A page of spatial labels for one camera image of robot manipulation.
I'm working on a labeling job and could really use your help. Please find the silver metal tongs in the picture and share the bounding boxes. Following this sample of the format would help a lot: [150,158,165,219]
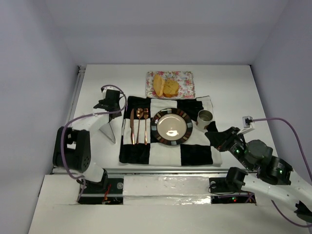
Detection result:
[99,115,116,144]

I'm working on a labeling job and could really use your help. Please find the light yellow bread slice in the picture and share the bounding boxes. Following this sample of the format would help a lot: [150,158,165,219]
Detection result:
[153,74,165,97]

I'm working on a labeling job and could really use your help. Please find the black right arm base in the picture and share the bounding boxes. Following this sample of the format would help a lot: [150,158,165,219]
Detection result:
[209,167,248,195]

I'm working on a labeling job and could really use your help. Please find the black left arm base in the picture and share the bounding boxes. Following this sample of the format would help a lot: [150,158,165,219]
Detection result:
[78,172,124,205]

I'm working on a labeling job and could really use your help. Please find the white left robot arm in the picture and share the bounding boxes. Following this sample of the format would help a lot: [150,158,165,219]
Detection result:
[53,86,125,183]

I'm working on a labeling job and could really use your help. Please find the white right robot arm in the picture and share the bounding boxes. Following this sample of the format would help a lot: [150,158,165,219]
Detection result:
[205,127,312,223]

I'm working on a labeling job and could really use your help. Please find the brown crusted bread slice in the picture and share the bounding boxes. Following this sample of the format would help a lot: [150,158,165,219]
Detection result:
[163,79,179,98]

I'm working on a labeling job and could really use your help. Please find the copper knife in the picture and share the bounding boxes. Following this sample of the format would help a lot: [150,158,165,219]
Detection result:
[130,109,135,145]

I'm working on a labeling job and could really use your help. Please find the white mug with metal interior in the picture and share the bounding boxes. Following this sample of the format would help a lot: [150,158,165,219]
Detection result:
[196,110,214,129]

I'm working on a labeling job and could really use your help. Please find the copper spoon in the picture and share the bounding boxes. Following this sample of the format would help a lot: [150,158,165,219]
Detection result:
[136,108,143,144]

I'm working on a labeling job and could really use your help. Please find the copper fork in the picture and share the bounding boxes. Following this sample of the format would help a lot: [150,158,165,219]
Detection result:
[143,108,149,145]

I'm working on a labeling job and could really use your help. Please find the round plate with patterned rim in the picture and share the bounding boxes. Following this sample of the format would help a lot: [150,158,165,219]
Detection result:
[150,108,193,146]

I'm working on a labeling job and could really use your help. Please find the black white checkered cloth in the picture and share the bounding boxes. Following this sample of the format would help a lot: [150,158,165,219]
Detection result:
[119,96,222,167]

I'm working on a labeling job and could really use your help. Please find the floral rectangular tray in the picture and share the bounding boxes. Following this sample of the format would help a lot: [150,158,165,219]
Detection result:
[145,71,195,99]

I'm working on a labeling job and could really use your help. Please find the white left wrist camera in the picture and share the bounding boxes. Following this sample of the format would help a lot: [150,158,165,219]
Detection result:
[101,87,108,99]

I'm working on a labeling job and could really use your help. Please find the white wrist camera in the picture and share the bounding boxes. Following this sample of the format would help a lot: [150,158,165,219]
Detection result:
[101,87,108,99]
[239,116,254,135]

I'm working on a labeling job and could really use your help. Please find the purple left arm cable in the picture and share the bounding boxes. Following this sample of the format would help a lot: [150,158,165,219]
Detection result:
[60,84,128,195]

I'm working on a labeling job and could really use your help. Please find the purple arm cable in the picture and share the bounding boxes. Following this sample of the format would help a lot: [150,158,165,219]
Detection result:
[251,117,312,228]
[60,84,128,195]

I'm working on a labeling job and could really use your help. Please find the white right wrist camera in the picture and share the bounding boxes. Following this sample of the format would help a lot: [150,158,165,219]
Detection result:
[239,116,254,135]

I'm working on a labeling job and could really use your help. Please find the aluminium rail frame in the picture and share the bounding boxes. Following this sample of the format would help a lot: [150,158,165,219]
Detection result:
[50,65,259,198]

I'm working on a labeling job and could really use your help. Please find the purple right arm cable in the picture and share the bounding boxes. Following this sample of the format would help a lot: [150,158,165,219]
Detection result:
[251,117,312,228]

